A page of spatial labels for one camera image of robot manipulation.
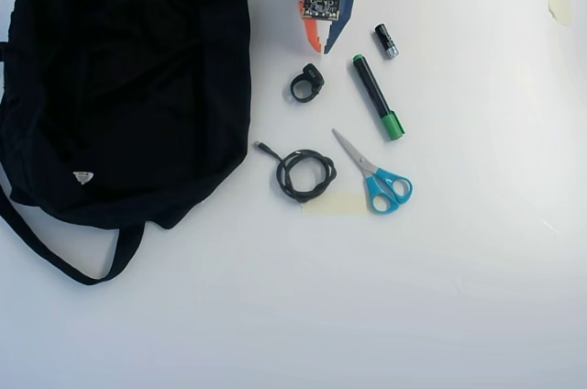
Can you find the green black marker pen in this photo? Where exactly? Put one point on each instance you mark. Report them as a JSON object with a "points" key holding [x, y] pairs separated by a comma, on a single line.
{"points": [[373, 91]]}

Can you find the black fabric bag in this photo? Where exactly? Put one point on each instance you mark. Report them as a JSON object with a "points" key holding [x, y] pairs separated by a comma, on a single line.
{"points": [[114, 86]]}

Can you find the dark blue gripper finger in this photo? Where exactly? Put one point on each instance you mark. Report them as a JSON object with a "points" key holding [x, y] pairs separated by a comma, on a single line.
{"points": [[337, 33]]}

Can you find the black cylindrical battery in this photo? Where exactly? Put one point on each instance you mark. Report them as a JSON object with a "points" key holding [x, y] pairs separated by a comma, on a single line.
{"points": [[386, 41]]}

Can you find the bare camera circuit board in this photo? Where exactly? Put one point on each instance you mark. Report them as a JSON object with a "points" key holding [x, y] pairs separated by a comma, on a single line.
{"points": [[321, 1]]}

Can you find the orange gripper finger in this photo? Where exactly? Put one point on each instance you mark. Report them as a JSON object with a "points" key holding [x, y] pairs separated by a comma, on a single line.
{"points": [[313, 36]]}

